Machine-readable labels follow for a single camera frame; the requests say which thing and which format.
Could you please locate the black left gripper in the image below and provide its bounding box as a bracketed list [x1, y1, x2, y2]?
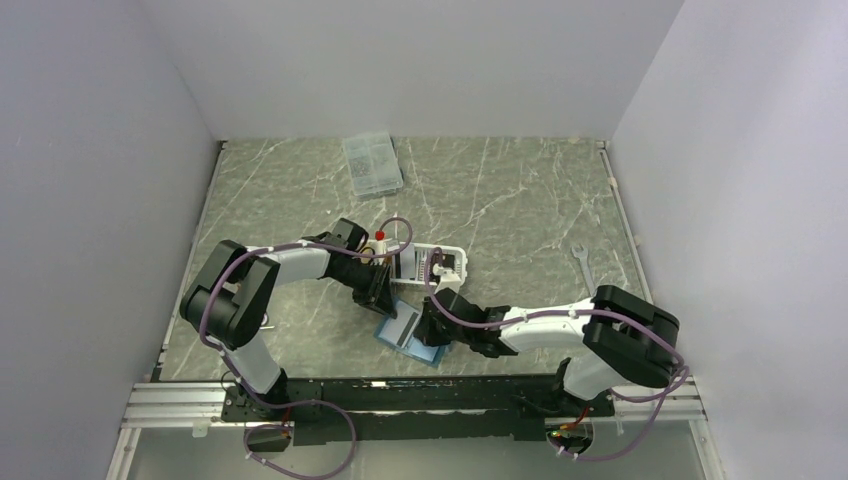
[332, 258, 397, 319]

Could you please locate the blue card holder wallet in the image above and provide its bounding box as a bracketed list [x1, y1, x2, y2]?
[374, 298, 447, 368]

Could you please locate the white striped credit card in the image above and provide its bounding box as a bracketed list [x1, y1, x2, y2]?
[381, 311, 420, 348]

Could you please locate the white plastic basket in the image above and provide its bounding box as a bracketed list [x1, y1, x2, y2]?
[388, 243, 468, 286]

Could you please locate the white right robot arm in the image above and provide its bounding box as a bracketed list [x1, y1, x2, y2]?
[414, 285, 685, 415]

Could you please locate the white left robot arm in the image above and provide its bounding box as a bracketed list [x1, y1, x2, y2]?
[178, 218, 396, 420]

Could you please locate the black credit card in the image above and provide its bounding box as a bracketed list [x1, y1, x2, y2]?
[441, 251, 466, 277]

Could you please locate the clear plastic screw box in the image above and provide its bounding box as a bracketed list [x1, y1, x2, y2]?
[342, 132, 404, 199]

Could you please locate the chrome open-end wrench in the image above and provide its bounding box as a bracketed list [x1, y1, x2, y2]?
[571, 245, 596, 294]

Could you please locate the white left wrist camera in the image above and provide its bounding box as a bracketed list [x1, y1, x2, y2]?
[366, 230, 402, 266]

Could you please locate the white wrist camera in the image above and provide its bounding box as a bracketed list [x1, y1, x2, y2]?
[432, 265, 464, 293]
[366, 230, 402, 266]

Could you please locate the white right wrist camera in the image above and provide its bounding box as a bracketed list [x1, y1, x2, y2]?
[432, 265, 464, 293]

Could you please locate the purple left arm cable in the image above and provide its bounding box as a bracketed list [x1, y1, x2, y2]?
[199, 217, 415, 478]

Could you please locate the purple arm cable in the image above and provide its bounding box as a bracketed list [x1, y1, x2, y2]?
[422, 246, 692, 407]
[199, 217, 415, 478]

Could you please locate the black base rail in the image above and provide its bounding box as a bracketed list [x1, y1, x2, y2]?
[220, 374, 615, 446]

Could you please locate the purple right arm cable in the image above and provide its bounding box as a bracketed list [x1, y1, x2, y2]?
[422, 246, 692, 407]

